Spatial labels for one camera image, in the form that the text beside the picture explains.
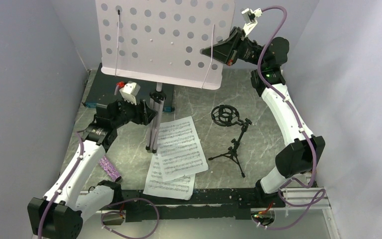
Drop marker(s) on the top sheet music page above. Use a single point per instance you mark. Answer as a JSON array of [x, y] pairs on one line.
[[180, 152]]

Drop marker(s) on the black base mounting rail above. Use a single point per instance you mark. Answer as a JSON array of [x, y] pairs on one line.
[[237, 203]]

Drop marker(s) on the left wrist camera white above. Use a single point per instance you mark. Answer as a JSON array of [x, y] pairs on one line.
[[128, 91]]

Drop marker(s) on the aluminium frame rail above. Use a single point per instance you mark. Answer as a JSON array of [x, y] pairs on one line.
[[299, 198]]

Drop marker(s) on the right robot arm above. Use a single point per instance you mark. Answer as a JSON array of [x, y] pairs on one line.
[[302, 148]]

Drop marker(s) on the sheet music page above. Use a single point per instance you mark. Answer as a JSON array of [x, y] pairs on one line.
[[180, 152], [181, 188]]

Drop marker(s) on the bottom sheet music page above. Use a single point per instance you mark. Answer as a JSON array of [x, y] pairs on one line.
[[181, 188]]

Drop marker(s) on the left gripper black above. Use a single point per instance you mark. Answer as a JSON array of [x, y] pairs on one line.
[[143, 114]]

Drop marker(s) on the purple glitter tube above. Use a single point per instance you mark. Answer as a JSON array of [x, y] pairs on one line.
[[110, 169]]

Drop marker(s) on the dark network switch box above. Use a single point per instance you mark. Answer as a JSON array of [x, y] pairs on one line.
[[103, 87]]

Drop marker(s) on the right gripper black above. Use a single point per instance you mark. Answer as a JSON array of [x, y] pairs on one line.
[[229, 50]]

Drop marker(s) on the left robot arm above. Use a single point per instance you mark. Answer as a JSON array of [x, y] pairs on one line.
[[62, 211]]

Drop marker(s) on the lilac perforated music stand desk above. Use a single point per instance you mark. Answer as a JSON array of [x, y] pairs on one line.
[[161, 40]]

